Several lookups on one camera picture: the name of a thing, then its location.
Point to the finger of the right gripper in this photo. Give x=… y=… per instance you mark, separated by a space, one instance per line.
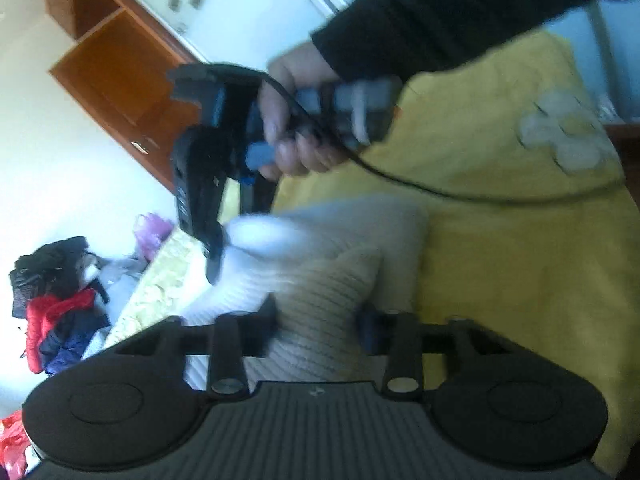
x=213 y=249

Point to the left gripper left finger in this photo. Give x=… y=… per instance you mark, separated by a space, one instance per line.
x=141 y=398

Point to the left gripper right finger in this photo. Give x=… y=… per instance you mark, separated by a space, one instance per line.
x=486 y=395

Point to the white knitted sweater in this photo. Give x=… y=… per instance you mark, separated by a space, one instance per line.
x=321 y=264

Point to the black sleeved right forearm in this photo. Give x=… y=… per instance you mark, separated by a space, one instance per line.
x=372 y=38

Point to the pink mesh bag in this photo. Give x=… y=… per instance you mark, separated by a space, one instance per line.
x=150 y=232

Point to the dark navy jacket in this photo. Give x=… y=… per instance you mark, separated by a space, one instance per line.
x=68 y=340

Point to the red plastic bag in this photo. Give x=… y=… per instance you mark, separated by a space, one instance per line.
x=13 y=444

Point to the red puffer jacket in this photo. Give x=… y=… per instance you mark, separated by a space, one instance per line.
x=42 y=314

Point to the brown wooden open shelf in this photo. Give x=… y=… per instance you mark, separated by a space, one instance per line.
x=117 y=72

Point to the black jacket on pile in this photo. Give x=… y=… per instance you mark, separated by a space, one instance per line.
x=53 y=269

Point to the yellow cartoon bed sheet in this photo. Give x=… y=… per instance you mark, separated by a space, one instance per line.
x=562 y=281

